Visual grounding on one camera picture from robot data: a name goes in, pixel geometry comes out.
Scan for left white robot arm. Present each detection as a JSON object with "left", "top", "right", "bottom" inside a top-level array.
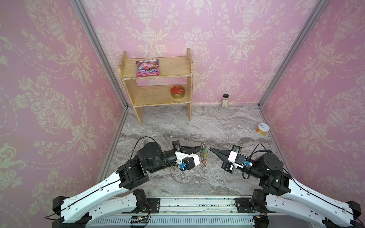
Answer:
[{"left": 46, "top": 140, "right": 202, "bottom": 228}]

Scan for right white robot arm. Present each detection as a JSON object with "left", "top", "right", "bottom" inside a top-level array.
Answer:
[{"left": 209, "top": 145, "right": 365, "bottom": 228}]

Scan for orange fruit can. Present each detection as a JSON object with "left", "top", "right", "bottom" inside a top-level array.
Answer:
[{"left": 256, "top": 123, "right": 270, "bottom": 136}]

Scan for red gold round tin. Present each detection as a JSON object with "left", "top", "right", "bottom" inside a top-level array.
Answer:
[{"left": 170, "top": 85, "right": 185, "bottom": 99}]

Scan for spice jar black lid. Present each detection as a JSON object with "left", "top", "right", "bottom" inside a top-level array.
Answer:
[{"left": 222, "top": 94, "right": 229, "bottom": 107}]

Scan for wooden two-tier shelf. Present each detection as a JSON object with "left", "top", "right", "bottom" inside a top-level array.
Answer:
[{"left": 118, "top": 48, "right": 194, "bottom": 124}]

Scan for pink snack bag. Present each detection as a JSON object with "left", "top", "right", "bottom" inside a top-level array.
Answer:
[{"left": 136, "top": 59, "right": 160, "bottom": 78}]

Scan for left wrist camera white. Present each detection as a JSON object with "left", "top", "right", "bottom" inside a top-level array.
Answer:
[{"left": 175, "top": 152, "right": 201, "bottom": 172}]

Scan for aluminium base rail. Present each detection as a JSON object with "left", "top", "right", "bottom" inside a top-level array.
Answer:
[{"left": 98, "top": 195, "right": 286, "bottom": 214}]

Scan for aluminium corner post left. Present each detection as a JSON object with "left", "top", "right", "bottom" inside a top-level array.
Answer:
[{"left": 71, "top": 0, "right": 128, "bottom": 110}]

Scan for aluminium corner post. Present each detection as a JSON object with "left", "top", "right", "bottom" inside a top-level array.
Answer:
[
  {"left": 71, "top": 0, "right": 128, "bottom": 110},
  {"left": 258, "top": 0, "right": 329, "bottom": 110}
]

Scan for aluminium corner post right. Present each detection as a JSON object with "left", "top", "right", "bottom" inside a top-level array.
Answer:
[{"left": 258, "top": 0, "right": 329, "bottom": 110}]

